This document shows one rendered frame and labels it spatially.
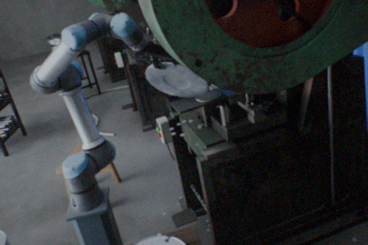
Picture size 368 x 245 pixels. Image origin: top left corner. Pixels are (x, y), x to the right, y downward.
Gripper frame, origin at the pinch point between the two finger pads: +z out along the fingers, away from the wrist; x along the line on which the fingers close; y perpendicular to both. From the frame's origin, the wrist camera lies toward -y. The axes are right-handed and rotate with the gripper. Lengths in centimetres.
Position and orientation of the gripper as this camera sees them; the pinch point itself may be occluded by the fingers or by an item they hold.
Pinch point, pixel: (165, 65)
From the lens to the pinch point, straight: 157.0
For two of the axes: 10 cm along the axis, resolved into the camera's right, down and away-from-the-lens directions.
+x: -1.1, 9.4, -3.1
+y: -9.3, 0.2, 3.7
